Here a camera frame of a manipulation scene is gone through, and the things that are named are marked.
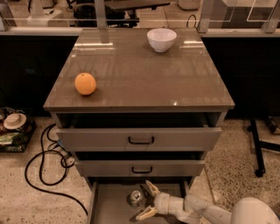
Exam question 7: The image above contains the black wheeled stand base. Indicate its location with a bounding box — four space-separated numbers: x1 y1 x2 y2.
247 119 280 178

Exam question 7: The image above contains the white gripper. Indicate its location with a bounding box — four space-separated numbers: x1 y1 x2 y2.
136 180 185 221

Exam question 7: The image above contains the black middle drawer handle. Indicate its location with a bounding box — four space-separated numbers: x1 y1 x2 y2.
131 166 153 174

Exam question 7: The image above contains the black top drawer handle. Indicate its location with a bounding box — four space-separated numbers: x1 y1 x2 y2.
128 136 155 145

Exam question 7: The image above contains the white ceramic bowl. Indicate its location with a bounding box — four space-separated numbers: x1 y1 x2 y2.
147 28 177 53

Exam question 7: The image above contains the orange fruit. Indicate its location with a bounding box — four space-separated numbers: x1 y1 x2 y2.
74 73 96 95

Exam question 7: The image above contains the straw hat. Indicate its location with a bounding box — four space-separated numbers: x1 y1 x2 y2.
3 113 27 130

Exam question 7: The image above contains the black office chair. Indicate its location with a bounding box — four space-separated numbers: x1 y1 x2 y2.
66 0 171 29

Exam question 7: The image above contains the black drawer handle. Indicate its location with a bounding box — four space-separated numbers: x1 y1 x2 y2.
128 136 155 145
131 166 153 174

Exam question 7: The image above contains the middle grey drawer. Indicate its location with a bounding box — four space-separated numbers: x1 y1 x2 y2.
75 151 205 178

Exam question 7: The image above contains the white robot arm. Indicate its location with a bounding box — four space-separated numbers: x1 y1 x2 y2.
136 180 280 224

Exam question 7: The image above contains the top grey drawer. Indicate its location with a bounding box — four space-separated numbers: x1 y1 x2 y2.
58 113 221 151

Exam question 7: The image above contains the grey drawer cabinet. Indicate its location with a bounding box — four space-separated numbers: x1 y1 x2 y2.
43 27 235 224

